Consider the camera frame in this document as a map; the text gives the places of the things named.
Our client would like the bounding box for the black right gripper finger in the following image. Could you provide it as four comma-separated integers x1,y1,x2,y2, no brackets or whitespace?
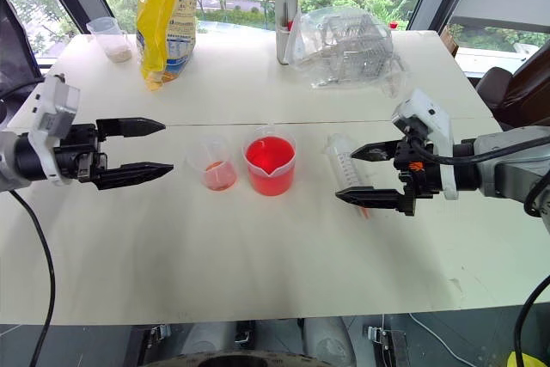
350,140,405,162
334,187,407,214

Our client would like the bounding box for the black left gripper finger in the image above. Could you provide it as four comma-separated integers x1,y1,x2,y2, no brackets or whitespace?
90,162,174,191
95,117,167,142

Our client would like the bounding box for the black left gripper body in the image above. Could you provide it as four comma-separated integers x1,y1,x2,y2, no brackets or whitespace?
52,123,108,183

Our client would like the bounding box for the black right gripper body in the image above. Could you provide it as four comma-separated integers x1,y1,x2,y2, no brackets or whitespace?
393,123,443,217

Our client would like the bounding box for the clear plastic syringe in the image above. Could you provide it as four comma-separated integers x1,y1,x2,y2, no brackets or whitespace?
324,132,371,220

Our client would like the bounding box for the small beaker red liquid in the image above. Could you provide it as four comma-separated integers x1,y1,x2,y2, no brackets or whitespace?
184,137,238,192

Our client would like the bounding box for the clear measuring cup with grains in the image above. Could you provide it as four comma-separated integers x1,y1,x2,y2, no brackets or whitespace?
86,16,134,63

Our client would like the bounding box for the large beaker red liquid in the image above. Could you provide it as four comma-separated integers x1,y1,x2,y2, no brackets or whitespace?
242,125,297,197

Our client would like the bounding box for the yellow snack bag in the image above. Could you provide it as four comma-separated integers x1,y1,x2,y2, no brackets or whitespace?
135,0,201,92

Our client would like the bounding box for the dark monitor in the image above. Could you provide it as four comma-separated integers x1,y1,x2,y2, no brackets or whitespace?
0,0,46,104

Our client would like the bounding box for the brown chair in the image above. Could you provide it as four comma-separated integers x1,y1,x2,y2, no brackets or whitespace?
475,40,550,132

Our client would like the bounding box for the metal table latch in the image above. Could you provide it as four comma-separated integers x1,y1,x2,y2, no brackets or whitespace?
363,323,409,367
144,323,172,351
234,320,257,346

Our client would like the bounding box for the tall clear rectangular container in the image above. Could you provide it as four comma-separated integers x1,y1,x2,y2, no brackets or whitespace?
274,0,301,66

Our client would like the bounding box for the yellow object on floor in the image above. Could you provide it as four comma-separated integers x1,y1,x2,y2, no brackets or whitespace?
506,350,550,367

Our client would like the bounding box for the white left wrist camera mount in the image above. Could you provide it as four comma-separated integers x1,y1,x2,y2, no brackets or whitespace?
27,75,82,186

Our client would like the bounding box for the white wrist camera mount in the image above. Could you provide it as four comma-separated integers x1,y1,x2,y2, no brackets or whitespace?
27,75,82,186
390,88,458,201

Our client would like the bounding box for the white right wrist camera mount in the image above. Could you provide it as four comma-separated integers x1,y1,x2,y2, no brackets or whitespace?
390,88,458,201

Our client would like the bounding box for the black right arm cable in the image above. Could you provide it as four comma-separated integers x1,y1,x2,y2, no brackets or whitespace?
406,133,550,367

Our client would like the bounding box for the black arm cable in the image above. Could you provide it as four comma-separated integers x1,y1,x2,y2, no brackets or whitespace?
406,133,550,367
8,188,58,367

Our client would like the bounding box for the clear bag with wire rack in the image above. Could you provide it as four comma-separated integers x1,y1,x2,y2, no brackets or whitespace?
286,6,411,100

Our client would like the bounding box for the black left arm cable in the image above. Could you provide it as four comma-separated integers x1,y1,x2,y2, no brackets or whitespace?
8,188,58,367

